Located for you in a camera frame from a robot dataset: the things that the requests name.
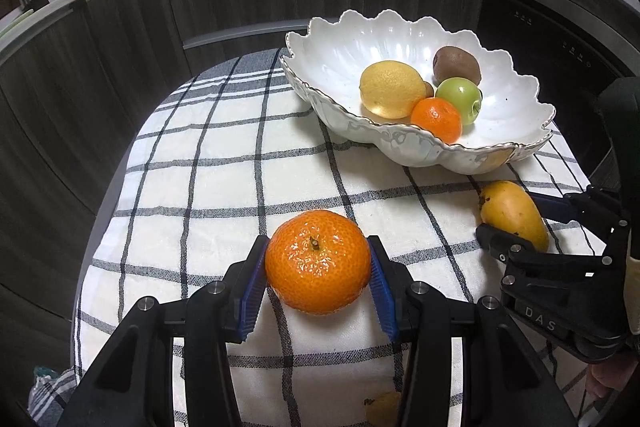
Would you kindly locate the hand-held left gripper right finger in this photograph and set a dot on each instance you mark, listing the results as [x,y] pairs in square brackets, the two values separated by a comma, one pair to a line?
[382,292]

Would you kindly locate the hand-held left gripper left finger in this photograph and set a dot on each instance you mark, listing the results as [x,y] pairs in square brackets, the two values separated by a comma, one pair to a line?
[252,292]

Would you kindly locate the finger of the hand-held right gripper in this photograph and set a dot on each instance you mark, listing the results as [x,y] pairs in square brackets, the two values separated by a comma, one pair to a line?
[492,241]
[552,206]

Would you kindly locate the yellow mango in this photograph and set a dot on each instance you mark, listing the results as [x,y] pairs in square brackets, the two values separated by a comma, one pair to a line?
[512,212]

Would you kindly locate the orange tangerine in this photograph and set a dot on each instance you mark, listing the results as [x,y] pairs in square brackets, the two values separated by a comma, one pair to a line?
[317,262]
[436,121]

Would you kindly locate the green apple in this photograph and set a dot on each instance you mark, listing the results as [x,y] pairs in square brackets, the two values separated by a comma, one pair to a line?
[460,99]

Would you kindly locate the brown kiwi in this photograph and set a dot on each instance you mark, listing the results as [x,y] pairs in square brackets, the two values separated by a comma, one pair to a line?
[456,64]

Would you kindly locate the yellow lemon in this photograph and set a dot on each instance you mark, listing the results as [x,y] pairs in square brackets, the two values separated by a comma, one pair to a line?
[392,89]

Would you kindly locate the white scalloped ceramic bowl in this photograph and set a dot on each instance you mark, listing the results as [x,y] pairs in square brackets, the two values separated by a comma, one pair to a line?
[340,57]

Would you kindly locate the person's right hand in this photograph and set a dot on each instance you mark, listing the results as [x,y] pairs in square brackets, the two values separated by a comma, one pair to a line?
[607,377]

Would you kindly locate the small yellow brown object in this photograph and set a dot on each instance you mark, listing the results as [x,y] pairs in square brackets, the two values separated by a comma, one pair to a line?
[384,409]

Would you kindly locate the black white checked cloth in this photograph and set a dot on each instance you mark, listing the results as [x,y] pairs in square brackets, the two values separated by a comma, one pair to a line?
[200,157]

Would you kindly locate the black built-in dishwasher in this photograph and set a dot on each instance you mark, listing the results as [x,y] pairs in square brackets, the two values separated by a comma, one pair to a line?
[540,37]

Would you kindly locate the dark wood kitchen cabinets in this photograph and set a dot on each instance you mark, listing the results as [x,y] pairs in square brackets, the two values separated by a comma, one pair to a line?
[125,32]

